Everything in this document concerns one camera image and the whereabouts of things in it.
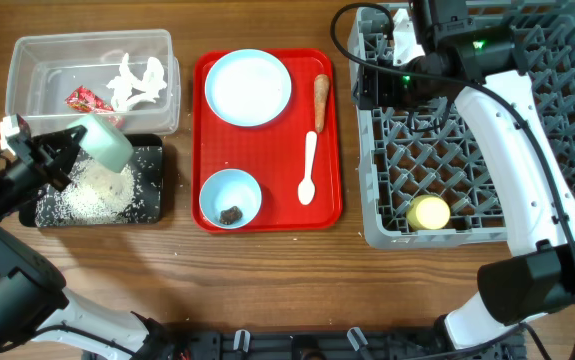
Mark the light green bowl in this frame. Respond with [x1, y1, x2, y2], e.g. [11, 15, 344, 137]
[70, 113, 134, 173]

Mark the red snack wrapper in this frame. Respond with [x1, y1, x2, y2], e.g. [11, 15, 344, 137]
[65, 86, 125, 128]

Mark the cooked white rice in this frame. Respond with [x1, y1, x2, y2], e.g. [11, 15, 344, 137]
[36, 149, 161, 226]

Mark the white tissue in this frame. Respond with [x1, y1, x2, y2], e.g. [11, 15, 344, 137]
[106, 53, 167, 112]

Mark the yellow plastic cup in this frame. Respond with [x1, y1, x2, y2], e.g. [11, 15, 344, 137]
[406, 195, 451, 230]

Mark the white plastic spoon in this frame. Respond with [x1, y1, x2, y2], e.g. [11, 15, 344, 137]
[297, 131, 317, 206]

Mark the large light blue plate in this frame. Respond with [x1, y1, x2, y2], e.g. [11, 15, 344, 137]
[204, 49, 292, 127]

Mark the small light blue bowl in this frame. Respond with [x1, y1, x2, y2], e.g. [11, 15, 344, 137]
[199, 169, 263, 230]

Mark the dark brown food scrap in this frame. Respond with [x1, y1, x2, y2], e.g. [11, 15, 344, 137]
[219, 206, 243, 225]

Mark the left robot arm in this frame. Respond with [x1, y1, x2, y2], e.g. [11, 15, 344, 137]
[0, 124, 182, 359]

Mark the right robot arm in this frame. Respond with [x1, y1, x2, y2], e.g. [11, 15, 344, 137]
[340, 1, 575, 355]

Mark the grey dishwasher rack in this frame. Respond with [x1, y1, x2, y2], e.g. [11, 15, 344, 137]
[347, 1, 575, 249]

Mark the clear plastic bin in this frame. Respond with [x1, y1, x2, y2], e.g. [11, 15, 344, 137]
[5, 29, 181, 135]

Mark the black plastic tray bin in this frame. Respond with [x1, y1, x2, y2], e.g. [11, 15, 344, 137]
[18, 133, 164, 229]

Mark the orange carrot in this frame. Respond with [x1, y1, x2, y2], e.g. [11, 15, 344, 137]
[314, 74, 330, 133]

